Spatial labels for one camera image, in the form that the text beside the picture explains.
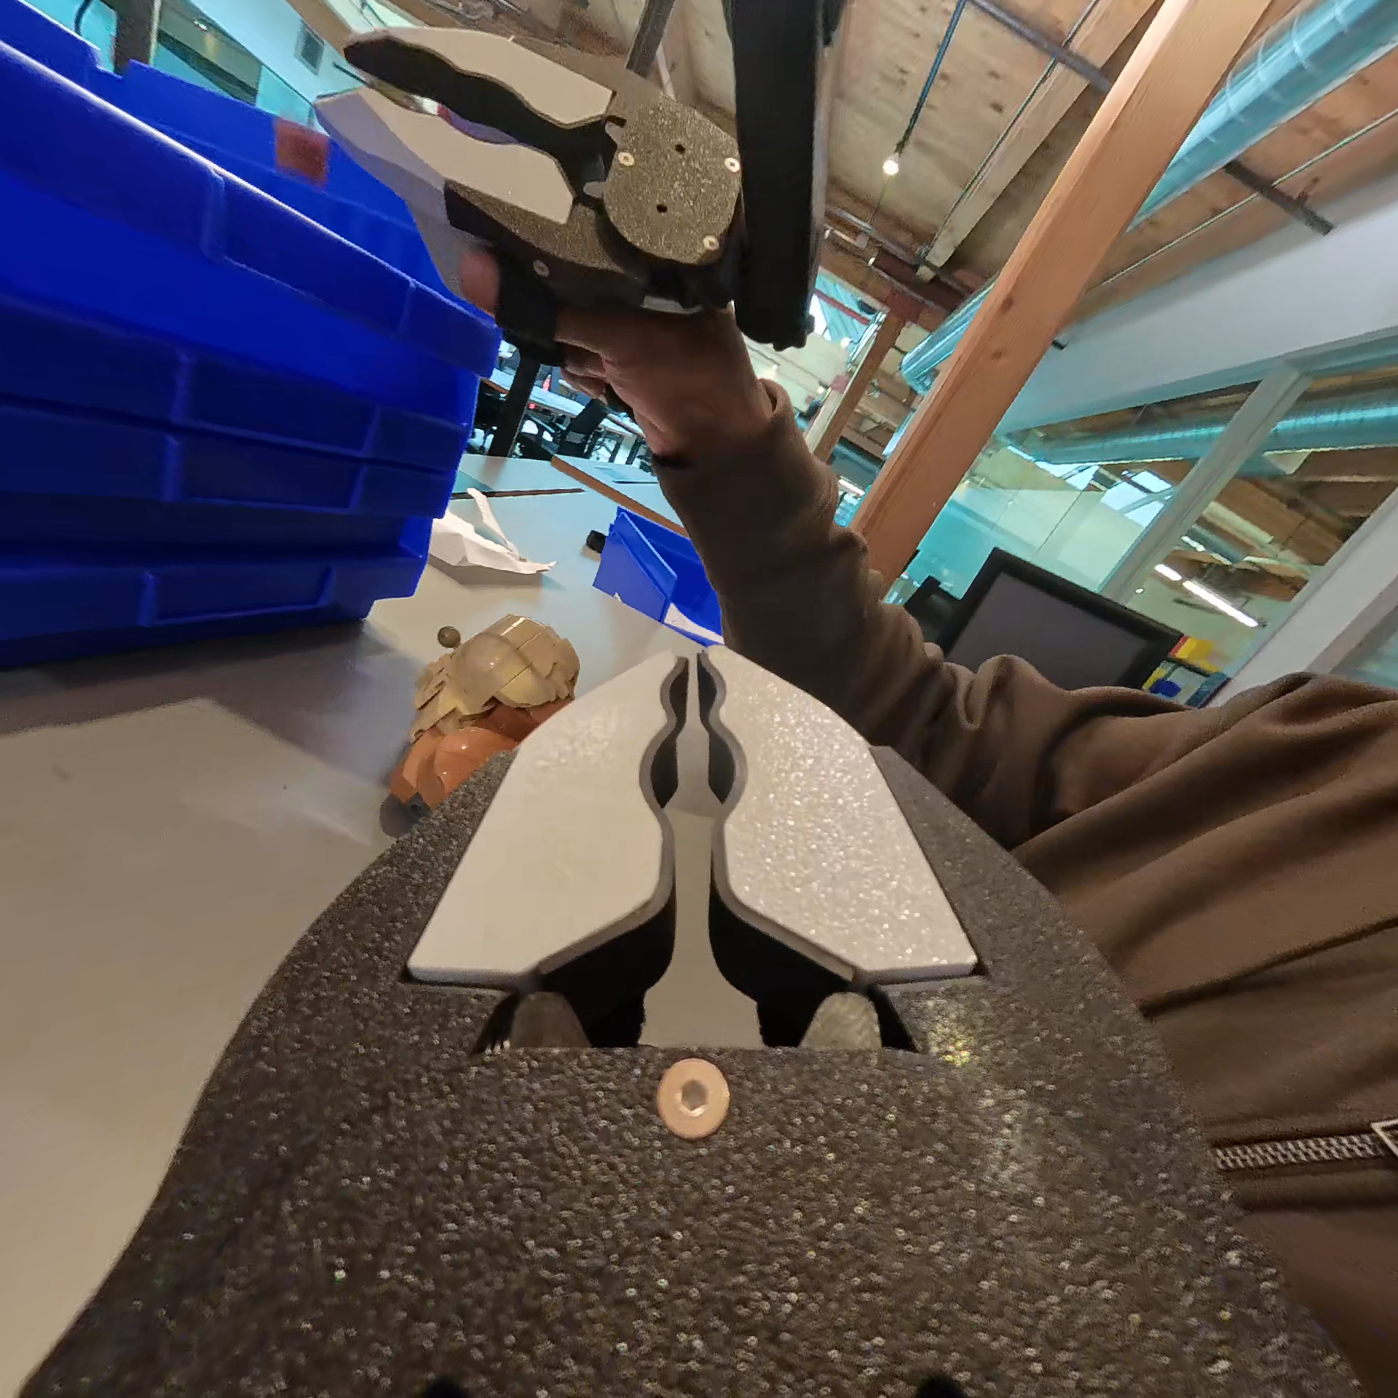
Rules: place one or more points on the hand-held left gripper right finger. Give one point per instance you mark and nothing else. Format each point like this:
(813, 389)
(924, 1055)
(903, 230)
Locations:
(843, 851)

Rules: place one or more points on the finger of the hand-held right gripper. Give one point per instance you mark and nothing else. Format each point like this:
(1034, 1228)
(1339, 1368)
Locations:
(404, 153)
(494, 77)

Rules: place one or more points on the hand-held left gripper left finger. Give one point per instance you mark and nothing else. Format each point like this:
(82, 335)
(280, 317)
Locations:
(559, 851)

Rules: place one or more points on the tan brown brick toy figure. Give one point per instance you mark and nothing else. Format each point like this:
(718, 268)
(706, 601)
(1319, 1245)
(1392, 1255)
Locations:
(494, 697)

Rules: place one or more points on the person's right forearm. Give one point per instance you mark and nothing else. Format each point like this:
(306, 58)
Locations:
(852, 590)

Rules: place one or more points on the grey desk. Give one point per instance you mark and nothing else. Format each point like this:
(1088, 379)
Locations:
(176, 874)

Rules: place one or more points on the person's right hand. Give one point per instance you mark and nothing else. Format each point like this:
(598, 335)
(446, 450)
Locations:
(645, 361)

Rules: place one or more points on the wooden pillar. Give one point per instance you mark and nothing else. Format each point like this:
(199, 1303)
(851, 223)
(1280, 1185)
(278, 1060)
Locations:
(857, 381)
(1050, 284)

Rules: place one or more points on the small blue storage bin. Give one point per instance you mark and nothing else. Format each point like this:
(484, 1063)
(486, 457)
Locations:
(658, 571)

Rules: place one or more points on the long wooden table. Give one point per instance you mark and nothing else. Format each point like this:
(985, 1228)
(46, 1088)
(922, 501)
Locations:
(612, 493)

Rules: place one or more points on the large black screen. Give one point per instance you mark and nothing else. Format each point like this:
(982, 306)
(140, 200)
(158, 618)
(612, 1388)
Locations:
(1061, 624)

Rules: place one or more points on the torn white paper bag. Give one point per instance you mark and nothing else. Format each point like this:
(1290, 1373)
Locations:
(481, 543)

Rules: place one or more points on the person's brown jacket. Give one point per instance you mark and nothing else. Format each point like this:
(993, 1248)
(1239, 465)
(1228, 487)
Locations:
(1224, 919)

